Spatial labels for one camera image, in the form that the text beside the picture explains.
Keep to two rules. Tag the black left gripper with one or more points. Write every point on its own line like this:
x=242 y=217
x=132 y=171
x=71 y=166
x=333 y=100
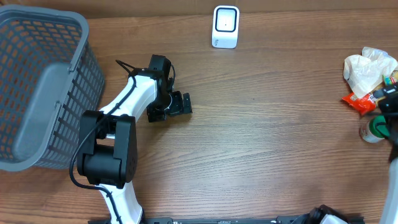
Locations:
x=153 y=113

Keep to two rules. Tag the orange pasta packet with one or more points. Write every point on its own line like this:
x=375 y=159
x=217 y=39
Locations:
x=362 y=105

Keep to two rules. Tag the white brown cookie bag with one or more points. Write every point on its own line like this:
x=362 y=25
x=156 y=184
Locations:
x=366 y=71

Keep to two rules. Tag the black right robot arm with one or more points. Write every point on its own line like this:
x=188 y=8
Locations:
x=389 y=213

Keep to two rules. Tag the green capped bottle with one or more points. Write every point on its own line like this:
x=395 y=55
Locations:
x=373 y=130

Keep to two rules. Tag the white barcode scanner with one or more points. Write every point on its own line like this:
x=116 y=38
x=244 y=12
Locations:
x=225 y=27

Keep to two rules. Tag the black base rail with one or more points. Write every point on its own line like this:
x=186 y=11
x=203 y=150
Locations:
x=224 y=221

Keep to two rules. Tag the green candy bag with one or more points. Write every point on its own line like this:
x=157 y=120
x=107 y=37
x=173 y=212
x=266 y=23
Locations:
x=391 y=79

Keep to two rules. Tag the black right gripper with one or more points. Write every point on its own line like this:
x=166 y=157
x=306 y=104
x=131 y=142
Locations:
x=387 y=102

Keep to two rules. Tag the grey plastic basket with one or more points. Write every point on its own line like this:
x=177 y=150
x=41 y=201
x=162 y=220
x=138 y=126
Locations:
x=49 y=77

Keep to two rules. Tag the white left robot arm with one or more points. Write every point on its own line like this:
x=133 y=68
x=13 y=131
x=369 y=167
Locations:
x=106 y=157

